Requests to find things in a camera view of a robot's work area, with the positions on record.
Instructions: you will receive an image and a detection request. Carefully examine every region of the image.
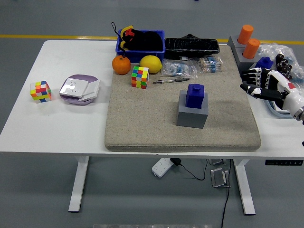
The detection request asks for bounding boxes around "white wall socket panel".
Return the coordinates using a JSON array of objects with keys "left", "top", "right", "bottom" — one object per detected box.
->
[{"left": 59, "top": 77, "right": 89, "bottom": 98}]

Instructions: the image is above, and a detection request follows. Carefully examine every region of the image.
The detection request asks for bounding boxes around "black floor cable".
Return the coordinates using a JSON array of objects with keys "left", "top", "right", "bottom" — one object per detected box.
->
[{"left": 221, "top": 159, "right": 233, "bottom": 228}]

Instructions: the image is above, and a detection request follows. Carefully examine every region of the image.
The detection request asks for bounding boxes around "black table control panel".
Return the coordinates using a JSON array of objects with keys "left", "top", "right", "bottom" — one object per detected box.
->
[{"left": 265, "top": 160, "right": 304, "bottom": 166}]

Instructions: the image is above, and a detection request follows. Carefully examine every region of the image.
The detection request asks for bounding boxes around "white power strip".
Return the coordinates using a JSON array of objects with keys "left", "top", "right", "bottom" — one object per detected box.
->
[{"left": 152, "top": 157, "right": 173, "bottom": 178}]

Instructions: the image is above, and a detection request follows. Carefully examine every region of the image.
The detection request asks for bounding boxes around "grey-brown mat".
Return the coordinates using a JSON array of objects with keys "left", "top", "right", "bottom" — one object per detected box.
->
[{"left": 104, "top": 45, "right": 262, "bottom": 152}]

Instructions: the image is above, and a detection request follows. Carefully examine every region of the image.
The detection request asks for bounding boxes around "clear bag of blue resistors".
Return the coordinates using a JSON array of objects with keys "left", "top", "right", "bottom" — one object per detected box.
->
[{"left": 162, "top": 59, "right": 199, "bottom": 79}]

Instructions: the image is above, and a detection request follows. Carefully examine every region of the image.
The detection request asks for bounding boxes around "blue plastic bin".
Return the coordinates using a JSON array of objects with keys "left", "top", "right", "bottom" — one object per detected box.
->
[{"left": 115, "top": 29, "right": 166, "bottom": 64}]

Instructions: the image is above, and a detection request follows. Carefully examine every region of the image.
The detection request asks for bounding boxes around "grey cylinder holder block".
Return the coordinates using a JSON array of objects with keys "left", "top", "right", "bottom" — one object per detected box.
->
[
  {"left": 227, "top": 35, "right": 247, "bottom": 49},
  {"left": 234, "top": 46, "right": 262, "bottom": 73}
]

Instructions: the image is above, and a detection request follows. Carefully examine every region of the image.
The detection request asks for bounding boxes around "light blue plate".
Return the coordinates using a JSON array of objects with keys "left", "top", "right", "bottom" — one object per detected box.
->
[{"left": 265, "top": 99, "right": 295, "bottom": 119}]

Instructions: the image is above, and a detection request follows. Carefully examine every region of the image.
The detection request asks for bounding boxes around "purple plate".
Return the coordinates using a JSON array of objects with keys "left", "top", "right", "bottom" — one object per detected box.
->
[{"left": 59, "top": 74, "right": 100, "bottom": 105}]

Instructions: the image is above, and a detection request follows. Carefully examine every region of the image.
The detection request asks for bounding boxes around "multicoloured puzzle cube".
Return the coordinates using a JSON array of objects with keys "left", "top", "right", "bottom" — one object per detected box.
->
[
  {"left": 131, "top": 66, "right": 150, "bottom": 89},
  {"left": 30, "top": 80, "right": 52, "bottom": 104}
]

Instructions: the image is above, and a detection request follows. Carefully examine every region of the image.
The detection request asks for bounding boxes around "orange fruit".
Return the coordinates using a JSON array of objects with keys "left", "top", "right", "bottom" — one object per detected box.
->
[{"left": 112, "top": 55, "right": 132, "bottom": 76}]

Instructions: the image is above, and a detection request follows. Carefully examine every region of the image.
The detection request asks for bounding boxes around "white table leg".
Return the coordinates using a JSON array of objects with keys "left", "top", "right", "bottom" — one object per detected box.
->
[
  {"left": 232, "top": 158, "right": 257, "bottom": 216},
  {"left": 68, "top": 156, "right": 90, "bottom": 213}
]

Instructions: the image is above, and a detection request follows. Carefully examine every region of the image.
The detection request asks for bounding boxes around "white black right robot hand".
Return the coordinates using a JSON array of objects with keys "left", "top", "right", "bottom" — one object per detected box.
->
[{"left": 239, "top": 67, "right": 304, "bottom": 113}]

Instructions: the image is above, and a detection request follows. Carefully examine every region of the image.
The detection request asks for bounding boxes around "white wall switch panel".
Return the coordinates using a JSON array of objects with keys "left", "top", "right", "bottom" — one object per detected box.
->
[{"left": 78, "top": 80, "right": 101, "bottom": 102}]

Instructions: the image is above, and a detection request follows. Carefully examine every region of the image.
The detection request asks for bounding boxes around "blue seal stamp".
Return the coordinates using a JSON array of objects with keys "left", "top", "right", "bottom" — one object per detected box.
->
[
  {"left": 184, "top": 84, "right": 205, "bottom": 109},
  {"left": 255, "top": 57, "right": 274, "bottom": 70}
]

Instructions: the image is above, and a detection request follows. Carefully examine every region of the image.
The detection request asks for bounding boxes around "black plug adapter with cord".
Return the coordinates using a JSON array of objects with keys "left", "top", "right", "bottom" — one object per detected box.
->
[{"left": 170, "top": 158, "right": 209, "bottom": 181}]

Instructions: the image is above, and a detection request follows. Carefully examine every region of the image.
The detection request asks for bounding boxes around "grey square seal holder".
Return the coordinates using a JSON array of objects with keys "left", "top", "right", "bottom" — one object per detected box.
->
[{"left": 176, "top": 89, "right": 209, "bottom": 129}]

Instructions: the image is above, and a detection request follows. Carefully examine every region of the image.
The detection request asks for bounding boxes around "metal floor bracket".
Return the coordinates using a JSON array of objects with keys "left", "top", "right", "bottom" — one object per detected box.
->
[
  {"left": 210, "top": 167, "right": 231, "bottom": 189},
  {"left": 208, "top": 158, "right": 227, "bottom": 166}
]

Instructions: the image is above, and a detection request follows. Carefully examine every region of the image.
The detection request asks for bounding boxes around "black wrapped long object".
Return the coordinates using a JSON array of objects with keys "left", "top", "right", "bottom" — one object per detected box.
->
[{"left": 164, "top": 34, "right": 220, "bottom": 60}]

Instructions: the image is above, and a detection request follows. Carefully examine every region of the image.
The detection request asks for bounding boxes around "yellow lemon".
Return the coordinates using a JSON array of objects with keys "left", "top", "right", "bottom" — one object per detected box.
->
[{"left": 139, "top": 55, "right": 163, "bottom": 74}]

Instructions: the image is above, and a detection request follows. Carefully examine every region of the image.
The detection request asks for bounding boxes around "clear ballpoint pen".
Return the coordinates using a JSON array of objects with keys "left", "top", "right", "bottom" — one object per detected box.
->
[{"left": 152, "top": 77, "right": 191, "bottom": 85}]

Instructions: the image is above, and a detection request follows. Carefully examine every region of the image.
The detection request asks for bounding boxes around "crumpled clear plastic bag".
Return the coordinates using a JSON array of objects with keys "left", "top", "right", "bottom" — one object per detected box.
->
[{"left": 257, "top": 42, "right": 304, "bottom": 84}]

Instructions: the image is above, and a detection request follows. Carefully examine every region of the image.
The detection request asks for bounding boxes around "orange cylinder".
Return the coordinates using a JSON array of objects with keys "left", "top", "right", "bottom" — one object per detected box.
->
[
  {"left": 237, "top": 24, "right": 254, "bottom": 45},
  {"left": 242, "top": 38, "right": 261, "bottom": 59}
]

